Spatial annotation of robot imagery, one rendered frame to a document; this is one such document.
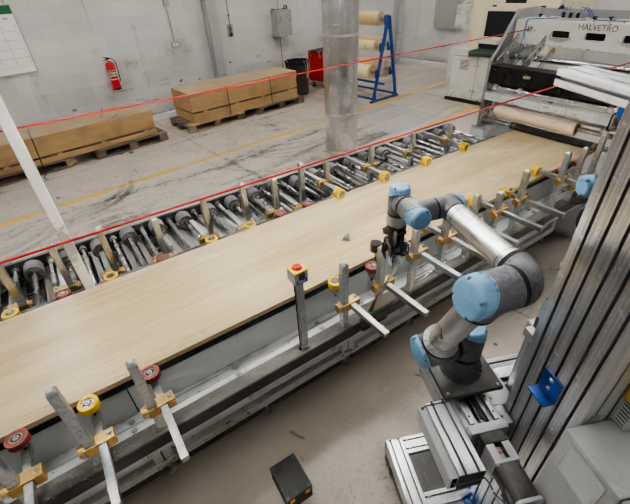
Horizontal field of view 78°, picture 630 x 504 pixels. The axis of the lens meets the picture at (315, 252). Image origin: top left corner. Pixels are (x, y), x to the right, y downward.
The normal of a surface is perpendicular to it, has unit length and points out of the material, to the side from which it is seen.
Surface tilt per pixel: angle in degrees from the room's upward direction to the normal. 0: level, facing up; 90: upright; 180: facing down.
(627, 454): 0
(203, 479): 0
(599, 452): 0
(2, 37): 90
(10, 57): 90
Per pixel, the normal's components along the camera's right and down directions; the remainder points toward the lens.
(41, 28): 0.65, 0.42
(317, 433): -0.05, -0.81
